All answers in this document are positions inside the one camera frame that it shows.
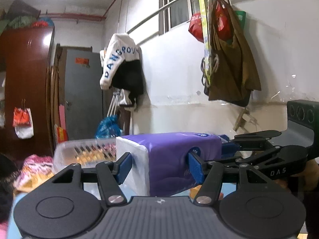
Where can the green cloth on wardrobe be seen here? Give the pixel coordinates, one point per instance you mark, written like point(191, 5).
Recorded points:
point(19, 15)

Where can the dark red wooden wardrobe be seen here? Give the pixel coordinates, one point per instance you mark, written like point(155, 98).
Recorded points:
point(26, 55)

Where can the grey door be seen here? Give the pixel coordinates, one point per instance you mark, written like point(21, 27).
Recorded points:
point(82, 94)

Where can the red pipe near ceiling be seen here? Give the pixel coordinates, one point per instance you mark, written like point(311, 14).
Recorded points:
point(77, 17)

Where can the black clothing pile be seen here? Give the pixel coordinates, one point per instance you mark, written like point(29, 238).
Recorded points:
point(8, 174)

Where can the red white hanging bag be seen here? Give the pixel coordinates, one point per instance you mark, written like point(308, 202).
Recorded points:
point(22, 122)

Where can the blue plastic bag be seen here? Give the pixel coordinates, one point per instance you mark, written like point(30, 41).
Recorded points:
point(108, 128)

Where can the brown hanging coat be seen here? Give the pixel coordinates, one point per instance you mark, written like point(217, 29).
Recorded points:
point(233, 74)

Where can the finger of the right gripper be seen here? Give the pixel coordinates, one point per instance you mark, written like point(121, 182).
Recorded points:
point(278, 158)
point(255, 141)

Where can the white black hanging jacket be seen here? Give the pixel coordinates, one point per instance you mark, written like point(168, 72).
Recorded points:
point(122, 69)

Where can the yellow patterned blanket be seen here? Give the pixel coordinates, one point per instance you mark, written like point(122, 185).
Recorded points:
point(35, 171)

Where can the purple tissue pack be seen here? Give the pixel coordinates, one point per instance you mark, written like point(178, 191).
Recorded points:
point(160, 161)

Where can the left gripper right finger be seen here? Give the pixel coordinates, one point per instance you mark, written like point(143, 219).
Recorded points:
point(209, 175)

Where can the window with metal frame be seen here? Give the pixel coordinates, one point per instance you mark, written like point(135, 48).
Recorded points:
point(178, 13)

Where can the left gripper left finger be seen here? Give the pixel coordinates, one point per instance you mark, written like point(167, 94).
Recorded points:
point(110, 176)

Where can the white plastic basket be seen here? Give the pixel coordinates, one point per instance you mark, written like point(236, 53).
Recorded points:
point(88, 153)

